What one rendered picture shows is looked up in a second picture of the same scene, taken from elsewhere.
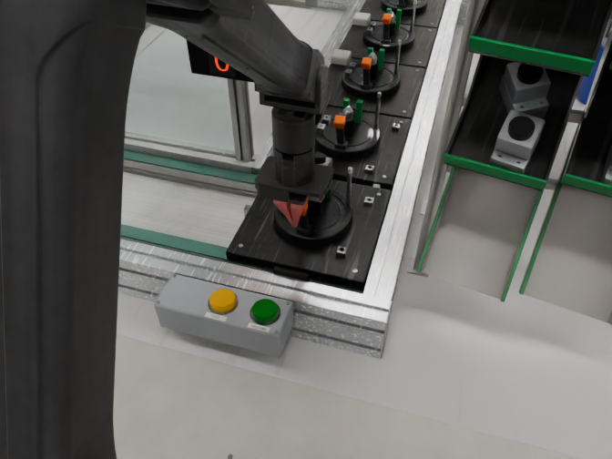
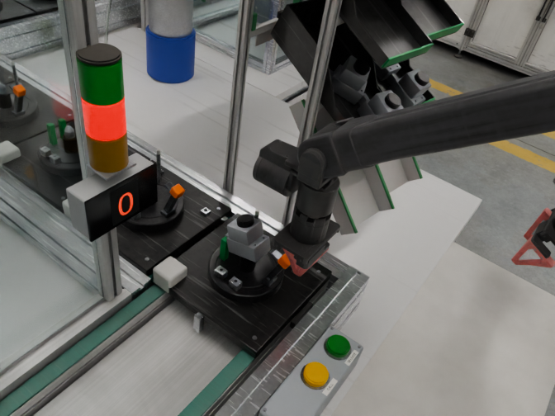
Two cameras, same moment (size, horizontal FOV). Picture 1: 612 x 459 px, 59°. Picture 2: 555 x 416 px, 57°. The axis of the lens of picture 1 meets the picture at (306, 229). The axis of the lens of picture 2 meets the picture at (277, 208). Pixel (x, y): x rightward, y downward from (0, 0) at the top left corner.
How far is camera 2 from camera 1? 0.80 m
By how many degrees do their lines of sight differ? 55
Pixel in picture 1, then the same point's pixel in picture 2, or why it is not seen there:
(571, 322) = not seen: hidden behind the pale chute
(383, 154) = (188, 196)
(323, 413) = (393, 362)
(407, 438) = (421, 322)
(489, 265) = (363, 198)
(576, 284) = (388, 174)
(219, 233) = (193, 361)
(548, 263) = not seen: hidden behind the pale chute
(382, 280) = (326, 263)
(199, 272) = (269, 385)
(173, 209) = (125, 397)
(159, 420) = not seen: outside the picture
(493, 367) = (380, 254)
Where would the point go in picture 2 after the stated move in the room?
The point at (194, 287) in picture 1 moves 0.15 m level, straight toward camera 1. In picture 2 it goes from (286, 394) to (381, 404)
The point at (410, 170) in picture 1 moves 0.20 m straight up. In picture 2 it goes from (212, 192) to (218, 115)
